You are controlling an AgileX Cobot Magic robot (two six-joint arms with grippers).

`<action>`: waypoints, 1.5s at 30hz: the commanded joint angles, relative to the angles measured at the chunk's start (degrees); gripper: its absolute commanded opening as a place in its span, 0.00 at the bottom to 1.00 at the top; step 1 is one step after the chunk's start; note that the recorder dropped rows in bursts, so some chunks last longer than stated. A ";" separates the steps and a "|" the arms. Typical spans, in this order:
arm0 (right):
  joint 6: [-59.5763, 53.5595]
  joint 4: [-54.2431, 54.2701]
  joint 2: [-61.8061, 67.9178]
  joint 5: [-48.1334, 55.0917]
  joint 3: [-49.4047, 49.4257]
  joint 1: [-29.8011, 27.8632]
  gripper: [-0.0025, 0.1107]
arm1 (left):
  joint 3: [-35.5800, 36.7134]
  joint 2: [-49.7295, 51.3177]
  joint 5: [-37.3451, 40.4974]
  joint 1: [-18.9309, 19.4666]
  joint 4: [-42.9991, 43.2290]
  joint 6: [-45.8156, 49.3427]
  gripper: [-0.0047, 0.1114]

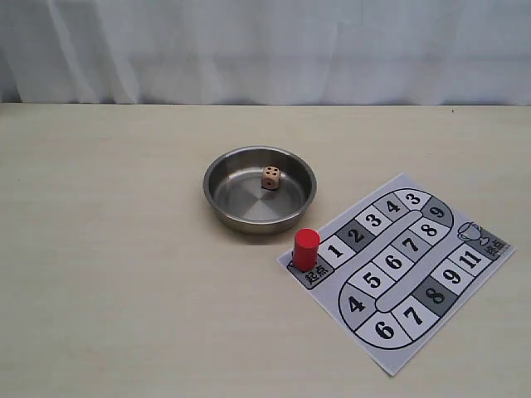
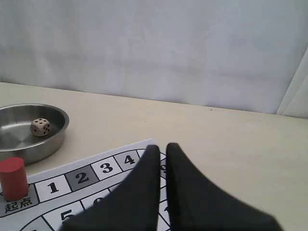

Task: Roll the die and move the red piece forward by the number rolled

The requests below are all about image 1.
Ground red cylinder game piece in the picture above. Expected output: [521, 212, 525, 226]
[293, 228, 320, 272]

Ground wooden die black pips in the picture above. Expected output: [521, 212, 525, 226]
[261, 166, 280, 190]

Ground white backdrop curtain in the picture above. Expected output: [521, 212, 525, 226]
[1, 1, 530, 105]

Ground stainless steel round bowl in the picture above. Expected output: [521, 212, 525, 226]
[202, 145, 317, 235]

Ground printed paper game board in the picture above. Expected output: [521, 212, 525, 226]
[278, 174, 514, 375]

